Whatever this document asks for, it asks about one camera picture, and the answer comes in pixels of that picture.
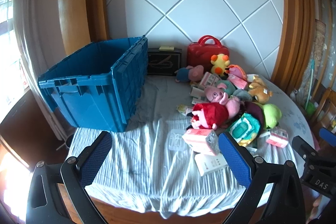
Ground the yellow orange plush toy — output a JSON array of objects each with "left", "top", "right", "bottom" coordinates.
[{"left": 210, "top": 53, "right": 231, "bottom": 76}]

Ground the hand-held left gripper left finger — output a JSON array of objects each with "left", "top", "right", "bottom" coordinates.
[{"left": 26, "top": 131, "right": 113, "bottom": 224}]

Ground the white curtain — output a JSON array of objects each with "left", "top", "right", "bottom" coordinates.
[{"left": 13, "top": 0, "right": 69, "bottom": 140}]

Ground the small pink packet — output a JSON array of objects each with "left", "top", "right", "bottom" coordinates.
[{"left": 266, "top": 127, "right": 289, "bottom": 147}]

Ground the red dress pig plush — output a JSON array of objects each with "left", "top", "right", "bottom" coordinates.
[{"left": 190, "top": 97, "right": 246, "bottom": 130}]

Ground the maroon lettered cap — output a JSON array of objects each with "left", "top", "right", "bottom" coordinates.
[{"left": 243, "top": 101, "right": 265, "bottom": 130}]

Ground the red carry case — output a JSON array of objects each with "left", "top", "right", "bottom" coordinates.
[{"left": 187, "top": 35, "right": 230, "bottom": 73}]

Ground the glasses pig plush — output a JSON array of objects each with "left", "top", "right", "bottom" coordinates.
[{"left": 204, "top": 82, "right": 237, "bottom": 104}]

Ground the grey plush toy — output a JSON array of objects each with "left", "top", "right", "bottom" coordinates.
[{"left": 232, "top": 89, "right": 254, "bottom": 102}]

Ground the clear plastic box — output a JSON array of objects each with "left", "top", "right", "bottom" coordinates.
[{"left": 168, "top": 129, "right": 189, "bottom": 152}]

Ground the teal pole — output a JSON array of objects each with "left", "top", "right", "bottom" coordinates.
[{"left": 304, "top": 60, "right": 315, "bottom": 109}]

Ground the white paper roll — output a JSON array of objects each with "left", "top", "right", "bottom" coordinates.
[{"left": 189, "top": 86, "right": 208, "bottom": 98}]

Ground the pink white tissue pack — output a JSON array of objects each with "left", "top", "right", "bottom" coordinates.
[{"left": 182, "top": 128, "right": 214, "bottom": 153}]

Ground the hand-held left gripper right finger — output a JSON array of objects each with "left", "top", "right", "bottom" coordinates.
[{"left": 218, "top": 132, "right": 306, "bottom": 224}]

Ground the blue plastic crate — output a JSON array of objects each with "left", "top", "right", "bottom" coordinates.
[{"left": 37, "top": 35, "right": 149, "bottom": 132}]

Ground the window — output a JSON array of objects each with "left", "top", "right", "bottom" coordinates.
[{"left": 0, "top": 0, "right": 20, "bottom": 106}]

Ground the black gift box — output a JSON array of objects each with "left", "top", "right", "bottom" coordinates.
[{"left": 147, "top": 48, "right": 183, "bottom": 76}]

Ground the pink white carton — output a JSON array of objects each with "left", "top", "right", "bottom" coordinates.
[{"left": 198, "top": 72, "right": 221, "bottom": 88}]

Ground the silver foil packet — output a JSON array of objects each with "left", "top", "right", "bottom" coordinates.
[{"left": 205, "top": 131, "right": 220, "bottom": 156}]

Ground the white medicine box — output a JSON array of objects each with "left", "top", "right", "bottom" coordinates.
[{"left": 194, "top": 153, "right": 228, "bottom": 177}]

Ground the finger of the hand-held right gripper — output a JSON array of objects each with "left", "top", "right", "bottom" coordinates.
[
  {"left": 318, "top": 127, "right": 336, "bottom": 142},
  {"left": 292, "top": 135, "right": 319, "bottom": 161}
]

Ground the blue shirt pig plush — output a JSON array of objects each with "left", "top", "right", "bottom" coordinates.
[{"left": 175, "top": 64, "right": 205, "bottom": 83}]

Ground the brown bear plush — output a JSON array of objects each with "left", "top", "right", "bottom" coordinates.
[{"left": 248, "top": 76, "right": 273, "bottom": 104}]

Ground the wooden wall trim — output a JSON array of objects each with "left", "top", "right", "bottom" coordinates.
[
  {"left": 58, "top": 0, "right": 109, "bottom": 56},
  {"left": 270, "top": 0, "right": 319, "bottom": 93}
]

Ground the wooden chair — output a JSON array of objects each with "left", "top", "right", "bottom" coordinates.
[{"left": 312, "top": 88, "right": 336, "bottom": 132}]

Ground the orange pink pouch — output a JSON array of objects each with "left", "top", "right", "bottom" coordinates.
[{"left": 228, "top": 64, "right": 248, "bottom": 81}]

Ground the green wet wipes pack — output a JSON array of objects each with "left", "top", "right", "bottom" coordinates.
[{"left": 227, "top": 112, "right": 261, "bottom": 147}]

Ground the yellow packet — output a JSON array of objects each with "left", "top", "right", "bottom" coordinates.
[{"left": 176, "top": 104, "right": 195, "bottom": 115}]

